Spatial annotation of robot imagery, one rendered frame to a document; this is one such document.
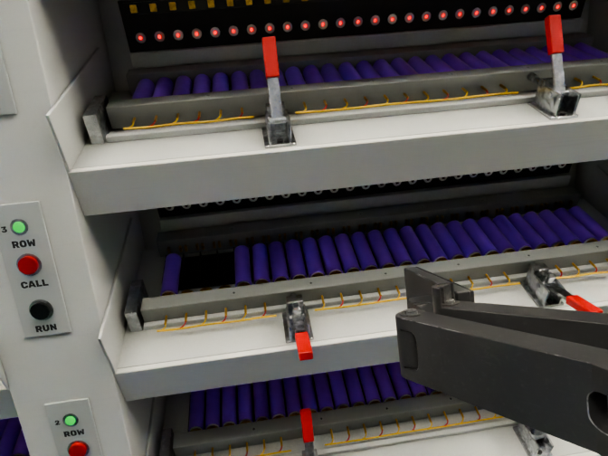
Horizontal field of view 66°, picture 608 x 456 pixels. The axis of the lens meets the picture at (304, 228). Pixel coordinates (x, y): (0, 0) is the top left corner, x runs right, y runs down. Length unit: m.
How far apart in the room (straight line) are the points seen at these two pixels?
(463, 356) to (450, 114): 0.35
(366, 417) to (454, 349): 0.45
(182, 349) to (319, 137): 0.25
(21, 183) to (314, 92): 0.27
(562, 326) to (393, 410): 0.46
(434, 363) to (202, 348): 0.34
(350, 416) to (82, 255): 0.36
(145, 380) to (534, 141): 0.44
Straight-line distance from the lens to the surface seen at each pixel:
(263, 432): 0.61
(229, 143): 0.43
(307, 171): 0.42
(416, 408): 0.63
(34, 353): 0.50
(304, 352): 0.41
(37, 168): 0.44
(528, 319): 0.18
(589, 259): 0.62
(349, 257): 0.54
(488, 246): 0.58
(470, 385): 0.17
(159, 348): 0.50
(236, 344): 0.48
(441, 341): 0.17
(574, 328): 0.18
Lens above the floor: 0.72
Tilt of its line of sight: 16 degrees down
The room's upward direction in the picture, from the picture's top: 5 degrees counter-clockwise
